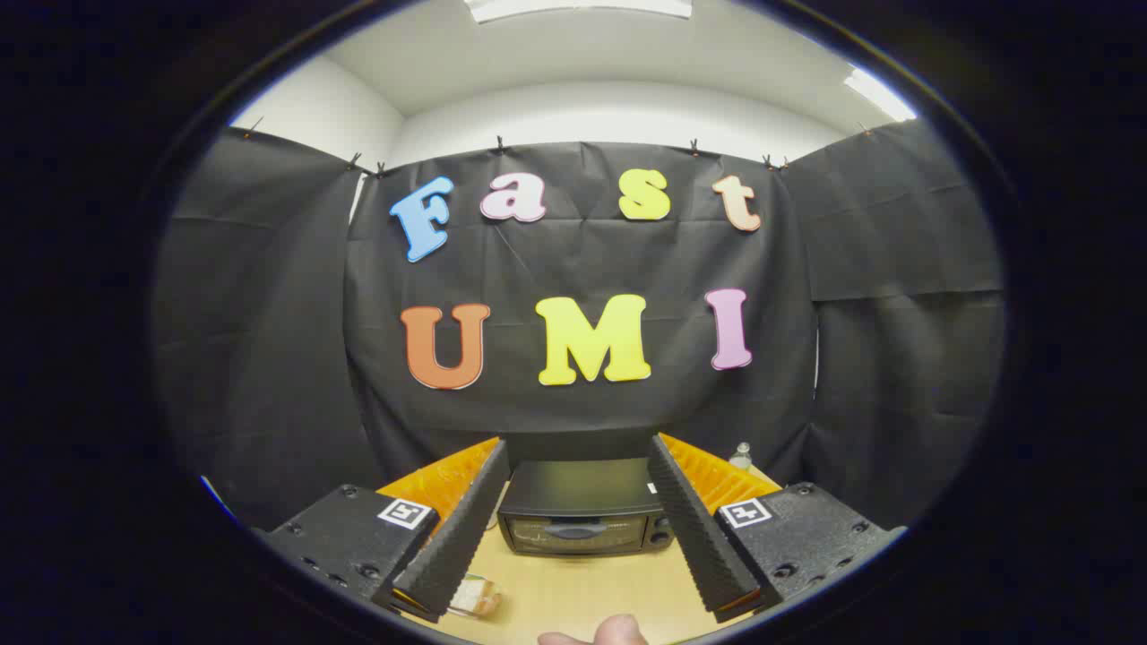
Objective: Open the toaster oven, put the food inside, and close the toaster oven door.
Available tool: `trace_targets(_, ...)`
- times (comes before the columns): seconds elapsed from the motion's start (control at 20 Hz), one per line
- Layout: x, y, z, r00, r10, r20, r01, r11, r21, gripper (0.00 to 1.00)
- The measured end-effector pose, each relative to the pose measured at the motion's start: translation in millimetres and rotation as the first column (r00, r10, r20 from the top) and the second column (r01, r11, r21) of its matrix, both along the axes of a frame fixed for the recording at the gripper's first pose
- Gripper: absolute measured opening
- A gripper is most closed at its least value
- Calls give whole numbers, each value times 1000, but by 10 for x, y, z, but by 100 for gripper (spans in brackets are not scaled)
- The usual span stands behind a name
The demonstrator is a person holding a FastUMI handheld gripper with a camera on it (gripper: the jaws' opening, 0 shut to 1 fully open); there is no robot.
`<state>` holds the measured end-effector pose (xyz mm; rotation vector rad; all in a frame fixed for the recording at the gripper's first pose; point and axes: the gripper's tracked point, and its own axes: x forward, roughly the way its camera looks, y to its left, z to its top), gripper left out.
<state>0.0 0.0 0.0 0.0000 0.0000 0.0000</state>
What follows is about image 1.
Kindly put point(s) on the row of black cloth clips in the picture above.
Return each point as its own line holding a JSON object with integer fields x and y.
{"x": 500, "y": 144}

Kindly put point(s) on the black toaster oven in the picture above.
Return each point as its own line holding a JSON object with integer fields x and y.
{"x": 573, "y": 502}

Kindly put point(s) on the narrow ceiling light panel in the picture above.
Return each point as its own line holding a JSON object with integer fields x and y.
{"x": 878, "y": 94}

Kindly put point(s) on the white blue-edged object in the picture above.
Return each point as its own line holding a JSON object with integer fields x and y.
{"x": 219, "y": 497}

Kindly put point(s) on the white plastic tray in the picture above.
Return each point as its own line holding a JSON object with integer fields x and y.
{"x": 459, "y": 607}

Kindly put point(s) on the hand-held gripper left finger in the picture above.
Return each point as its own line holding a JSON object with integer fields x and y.
{"x": 461, "y": 537}

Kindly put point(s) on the green label drink bottle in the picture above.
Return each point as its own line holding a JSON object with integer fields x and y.
{"x": 741, "y": 459}

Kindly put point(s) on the long ceiling light panel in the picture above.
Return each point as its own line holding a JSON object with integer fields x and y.
{"x": 573, "y": 7}

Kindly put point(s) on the white bread lettuce sandwich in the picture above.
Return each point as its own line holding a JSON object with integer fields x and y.
{"x": 479, "y": 597}

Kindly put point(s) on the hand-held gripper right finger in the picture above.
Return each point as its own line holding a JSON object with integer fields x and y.
{"x": 699, "y": 537}

